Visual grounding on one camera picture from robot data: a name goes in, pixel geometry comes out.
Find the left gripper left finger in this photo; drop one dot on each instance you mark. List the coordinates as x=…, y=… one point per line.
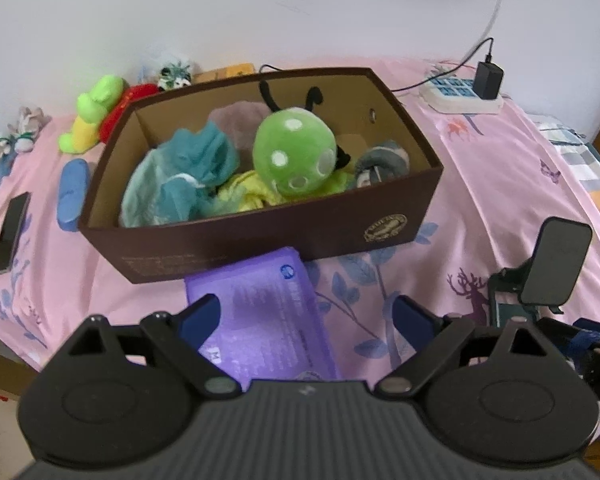
x=178, y=339

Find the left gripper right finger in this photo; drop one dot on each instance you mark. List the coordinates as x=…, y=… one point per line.
x=437, y=343

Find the lime green cloth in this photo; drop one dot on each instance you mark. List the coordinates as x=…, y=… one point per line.
x=338, y=182

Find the grey sock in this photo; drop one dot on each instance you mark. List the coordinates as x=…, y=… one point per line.
x=384, y=161

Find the green bug plush toy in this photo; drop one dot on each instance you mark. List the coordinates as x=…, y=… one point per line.
x=295, y=151

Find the purple tissue pack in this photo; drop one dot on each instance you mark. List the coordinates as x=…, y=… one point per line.
x=270, y=326

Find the dark green phone stand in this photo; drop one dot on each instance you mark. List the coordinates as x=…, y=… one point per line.
x=544, y=281

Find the brown cardboard box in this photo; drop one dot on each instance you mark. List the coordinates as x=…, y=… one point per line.
x=362, y=112

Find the pink floral bedsheet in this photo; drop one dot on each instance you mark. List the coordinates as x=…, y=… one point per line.
x=501, y=179

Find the teal cloth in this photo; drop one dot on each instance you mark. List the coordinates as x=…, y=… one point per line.
x=176, y=182

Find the yellow towel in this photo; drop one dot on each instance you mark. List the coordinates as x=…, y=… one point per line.
x=246, y=192

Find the blue oval case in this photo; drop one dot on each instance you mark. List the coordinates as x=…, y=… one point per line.
x=74, y=180

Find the black phone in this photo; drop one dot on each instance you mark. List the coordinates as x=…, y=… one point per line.
x=11, y=229

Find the pink plush toy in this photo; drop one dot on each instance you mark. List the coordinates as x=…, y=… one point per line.
x=240, y=122

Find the red plush toy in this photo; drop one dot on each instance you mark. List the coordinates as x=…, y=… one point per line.
x=129, y=96

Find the white power strip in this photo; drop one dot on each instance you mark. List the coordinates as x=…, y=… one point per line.
x=455, y=96

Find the neon green plush toy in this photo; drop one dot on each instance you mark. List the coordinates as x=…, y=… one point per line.
x=92, y=107

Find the black white panda plush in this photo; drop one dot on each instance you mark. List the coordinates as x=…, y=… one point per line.
x=174, y=76

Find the black power adapter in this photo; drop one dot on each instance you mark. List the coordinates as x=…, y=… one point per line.
x=488, y=80

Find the yellow cardboard box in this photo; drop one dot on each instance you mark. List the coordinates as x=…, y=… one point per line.
x=236, y=70

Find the white knotted rope toy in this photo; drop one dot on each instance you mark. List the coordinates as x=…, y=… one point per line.
x=22, y=135

